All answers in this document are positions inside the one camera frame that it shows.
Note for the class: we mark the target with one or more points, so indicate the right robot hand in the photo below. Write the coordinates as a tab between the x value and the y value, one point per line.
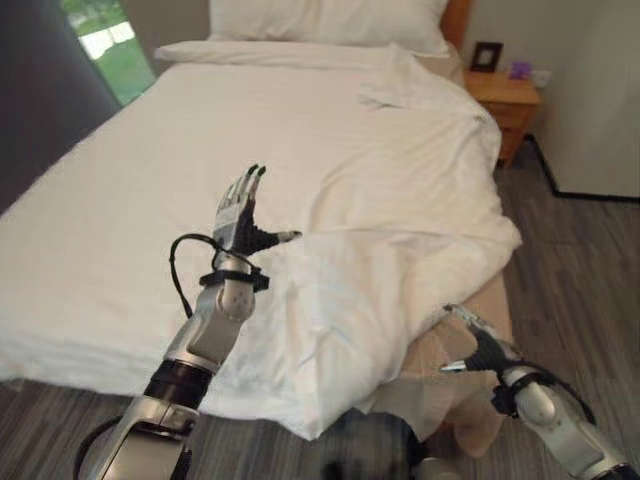
482	345

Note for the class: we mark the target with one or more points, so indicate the purple small object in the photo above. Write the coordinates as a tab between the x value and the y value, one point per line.
520	70

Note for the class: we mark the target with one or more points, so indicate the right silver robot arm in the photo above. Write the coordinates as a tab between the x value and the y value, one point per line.
555	420

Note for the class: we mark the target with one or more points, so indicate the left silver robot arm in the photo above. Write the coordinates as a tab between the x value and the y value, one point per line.
200	360

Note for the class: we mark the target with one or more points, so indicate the window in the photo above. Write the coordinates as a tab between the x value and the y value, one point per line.
107	45

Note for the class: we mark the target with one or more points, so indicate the white duvet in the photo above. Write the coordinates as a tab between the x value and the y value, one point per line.
400	225

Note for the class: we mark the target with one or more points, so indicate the white flat bed sheet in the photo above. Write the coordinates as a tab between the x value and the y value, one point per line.
150	200

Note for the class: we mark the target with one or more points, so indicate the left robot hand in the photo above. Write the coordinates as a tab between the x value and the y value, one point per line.
245	220

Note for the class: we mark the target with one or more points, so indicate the wooden headboard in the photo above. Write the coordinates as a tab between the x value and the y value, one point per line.
455	22

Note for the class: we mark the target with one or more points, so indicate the white wall socket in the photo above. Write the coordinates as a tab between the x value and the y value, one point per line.
542	77

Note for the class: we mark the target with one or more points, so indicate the wooden nightstand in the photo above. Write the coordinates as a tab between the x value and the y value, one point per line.
505	107

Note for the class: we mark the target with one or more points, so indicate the bed with beige base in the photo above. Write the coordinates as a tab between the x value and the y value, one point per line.
450	360

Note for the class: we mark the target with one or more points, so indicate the black picture frame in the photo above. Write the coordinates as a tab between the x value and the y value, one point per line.
487	56

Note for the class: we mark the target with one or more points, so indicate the grey curtain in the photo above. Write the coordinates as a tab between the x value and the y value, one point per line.
47	85

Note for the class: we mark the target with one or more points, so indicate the white pillow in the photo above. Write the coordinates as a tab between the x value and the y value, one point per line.
330	22

